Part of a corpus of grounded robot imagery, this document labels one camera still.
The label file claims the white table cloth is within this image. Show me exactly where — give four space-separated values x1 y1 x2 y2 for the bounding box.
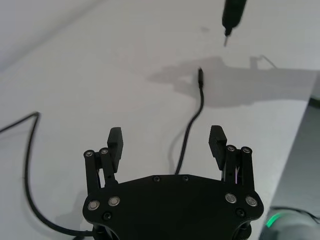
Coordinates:
0 0 320 240

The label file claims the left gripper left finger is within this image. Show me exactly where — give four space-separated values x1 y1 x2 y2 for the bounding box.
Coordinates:
83 127 124 196

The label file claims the black cable with plug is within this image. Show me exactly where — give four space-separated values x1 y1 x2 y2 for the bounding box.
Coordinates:
0 66 206 237

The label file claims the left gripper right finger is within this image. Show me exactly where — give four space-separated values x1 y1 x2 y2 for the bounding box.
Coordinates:
208 125 256 193

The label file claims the black corded tool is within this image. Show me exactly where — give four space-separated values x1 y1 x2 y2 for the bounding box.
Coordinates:
221 0 248 48

